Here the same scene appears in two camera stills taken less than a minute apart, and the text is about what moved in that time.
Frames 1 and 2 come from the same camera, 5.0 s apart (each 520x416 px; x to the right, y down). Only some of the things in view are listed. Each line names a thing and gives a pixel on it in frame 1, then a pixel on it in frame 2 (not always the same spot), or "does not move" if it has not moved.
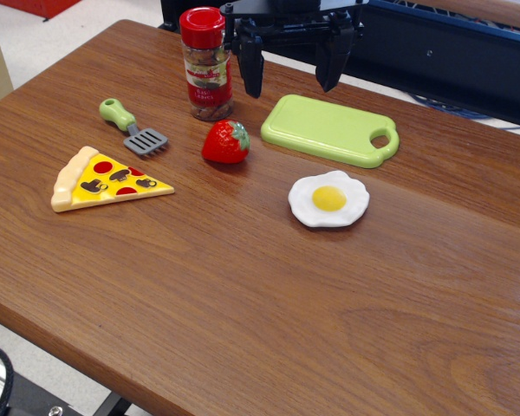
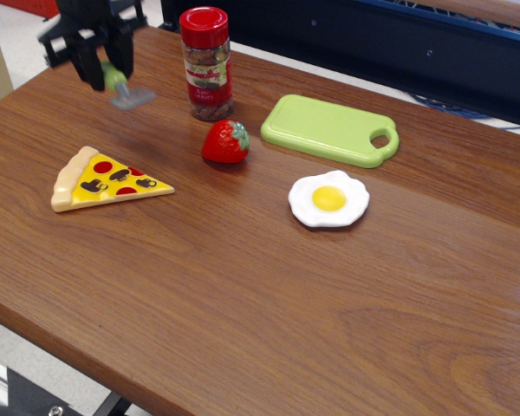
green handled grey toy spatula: (144, 140) -> (115, 80)
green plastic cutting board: (327, 130) does not move
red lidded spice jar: (207, 61) does not move
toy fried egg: (328, 199) does not move
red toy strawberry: (226, 142) does not move
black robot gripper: (247, 22) -> (82, 26)
